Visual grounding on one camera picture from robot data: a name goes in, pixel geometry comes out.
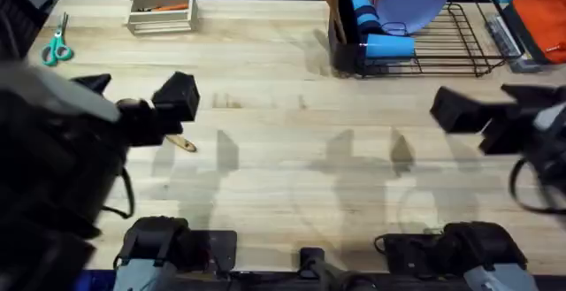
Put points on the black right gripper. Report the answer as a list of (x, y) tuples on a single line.
[(506, 129)]

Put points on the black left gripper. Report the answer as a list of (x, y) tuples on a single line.
[(143, 123)]

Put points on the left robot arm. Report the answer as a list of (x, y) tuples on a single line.
[(53, 163)]

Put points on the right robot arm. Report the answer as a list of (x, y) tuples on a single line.
[(484, 247)]

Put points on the wooden spoon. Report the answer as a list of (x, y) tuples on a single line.
[(182, 143)]

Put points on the grey flat box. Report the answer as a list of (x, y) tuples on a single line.
[(508, 43)]

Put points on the plain blue cup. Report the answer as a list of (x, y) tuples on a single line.
[(389, 46)]

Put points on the orange zip bag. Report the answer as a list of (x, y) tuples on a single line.
[(541, 21)]

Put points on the blue cup with dark band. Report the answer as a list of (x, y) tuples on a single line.
[(364, 10)]

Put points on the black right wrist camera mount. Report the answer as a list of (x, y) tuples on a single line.
[(530, 93)]

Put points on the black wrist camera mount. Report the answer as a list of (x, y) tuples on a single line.
[(94, 81), (530, 93)]

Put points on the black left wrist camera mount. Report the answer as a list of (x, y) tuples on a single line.
[(94, 81)]

